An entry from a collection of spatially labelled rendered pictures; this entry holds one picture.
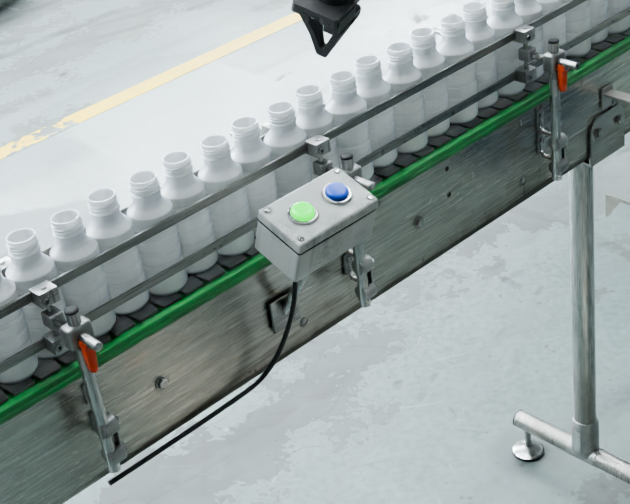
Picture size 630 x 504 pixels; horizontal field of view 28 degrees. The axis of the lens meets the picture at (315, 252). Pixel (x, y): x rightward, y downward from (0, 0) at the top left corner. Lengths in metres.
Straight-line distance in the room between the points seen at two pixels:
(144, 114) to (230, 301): 3.00
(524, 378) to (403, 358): 0.31
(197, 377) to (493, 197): 0.62
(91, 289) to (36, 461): 0.22
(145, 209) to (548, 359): 1.70
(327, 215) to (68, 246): 0.32
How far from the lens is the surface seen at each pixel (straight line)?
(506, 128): 2.03
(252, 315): 1.74
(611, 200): 2.33
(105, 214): 1.58
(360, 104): 1.80
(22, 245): 1.53
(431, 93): 1.92
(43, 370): 1.59
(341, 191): 1.59
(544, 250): 3.54
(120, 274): 1.61
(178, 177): 1.63
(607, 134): 2.27
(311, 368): 3.16
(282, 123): 1.72
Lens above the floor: 1.88
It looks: 31 degrees down
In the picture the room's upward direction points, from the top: 8 degrees counter-clockwise
